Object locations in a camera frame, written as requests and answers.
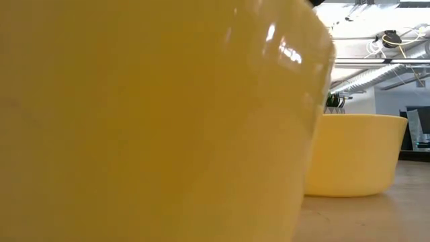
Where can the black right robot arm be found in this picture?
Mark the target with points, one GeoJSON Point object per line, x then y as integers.
{"type": "Point", "coordinates": [315, 2]}

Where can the large yellow plastic bowl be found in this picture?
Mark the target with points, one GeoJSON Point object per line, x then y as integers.
{"type": "Point", "coordinates": [356, 158]}
{"type": "Point", "coordinates": [151, 127]}

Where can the green potted plant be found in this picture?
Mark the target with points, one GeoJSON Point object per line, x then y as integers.
{"type": "Point", "coordinates": [334, 101]}

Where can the dark office desk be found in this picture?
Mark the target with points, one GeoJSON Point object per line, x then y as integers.
{"type": "Point", "coordinates": [416, 155]}

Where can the dark computer monitor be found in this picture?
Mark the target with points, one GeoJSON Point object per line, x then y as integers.
{"type": "Point", "coordinates": [424, 117]}

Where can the silver ventilation duct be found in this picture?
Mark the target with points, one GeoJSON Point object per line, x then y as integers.
{"type": "Point", "coordinates": [369, 76]}

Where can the ceiling light rail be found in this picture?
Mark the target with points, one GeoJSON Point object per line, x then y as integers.
{"type": "Point", "coordinates": [369, 61]}

